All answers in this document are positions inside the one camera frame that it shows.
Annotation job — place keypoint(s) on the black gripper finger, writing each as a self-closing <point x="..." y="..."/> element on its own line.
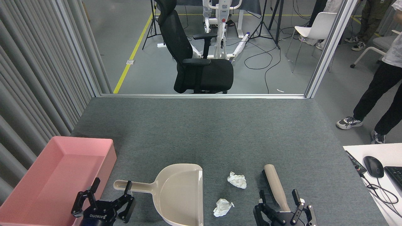
<point x="302" y="209"/>
<point x="260" y="213"/>
<point x="82" y="201"/>
<point x="127" y="204"/>

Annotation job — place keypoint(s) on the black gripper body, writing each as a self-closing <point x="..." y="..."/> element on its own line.
<point x="100" y="215"/>
<point x="285" y="219"/>

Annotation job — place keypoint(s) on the beige brush with black bristles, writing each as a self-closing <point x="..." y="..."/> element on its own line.
<point x="274" y="182"/>

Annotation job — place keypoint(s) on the white tissue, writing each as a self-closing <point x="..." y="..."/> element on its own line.
<point x="222" y="207"/>
<point x="237" y="180"/>

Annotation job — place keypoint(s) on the beige plastic dustpan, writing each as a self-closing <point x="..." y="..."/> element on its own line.
<point x="179" y="194"/>

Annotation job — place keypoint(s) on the pink plastic bin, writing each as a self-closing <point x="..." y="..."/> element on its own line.
<point x="47" y="182"/>

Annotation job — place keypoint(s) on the black computer mouse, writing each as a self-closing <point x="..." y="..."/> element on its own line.
<point x="373" y="167"/>

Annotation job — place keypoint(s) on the black keyboard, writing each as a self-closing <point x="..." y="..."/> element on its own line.
<point x="395" y="177"/>

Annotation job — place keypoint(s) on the white desk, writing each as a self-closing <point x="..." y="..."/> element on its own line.
<point x="386" y="150"/>

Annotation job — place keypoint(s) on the grey pleated curtain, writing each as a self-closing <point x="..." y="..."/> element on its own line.
<point x="389" y="15"/>
<point x="31" y="78"/>

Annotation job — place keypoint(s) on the person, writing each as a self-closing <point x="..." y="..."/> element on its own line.
<point x="380" y="88"/>
<point x="334" y="5"/>
<point x="372" y="18"/>

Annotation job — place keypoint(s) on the black office chair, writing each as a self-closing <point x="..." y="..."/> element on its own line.
<point x="204" y="75"/>

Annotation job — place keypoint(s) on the white power strip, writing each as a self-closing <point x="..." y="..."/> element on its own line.
<point x="161" y="45"/>

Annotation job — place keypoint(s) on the black tripod stand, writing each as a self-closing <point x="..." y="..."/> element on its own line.
<point x="277" y="25"/>
<point x="154" y="22"/>

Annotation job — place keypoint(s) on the white plastic chair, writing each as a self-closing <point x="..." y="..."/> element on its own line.
<point x="323" y="23"/>

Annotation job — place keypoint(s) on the grey chair with white base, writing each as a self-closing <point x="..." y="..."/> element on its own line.
<point x="388" y="42"/>

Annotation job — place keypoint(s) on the white stand on wheels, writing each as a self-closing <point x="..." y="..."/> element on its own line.
<point x="223" y="18"/>

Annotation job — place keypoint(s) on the silver table rail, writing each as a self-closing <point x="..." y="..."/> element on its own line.
<point x="204" y="96"/>

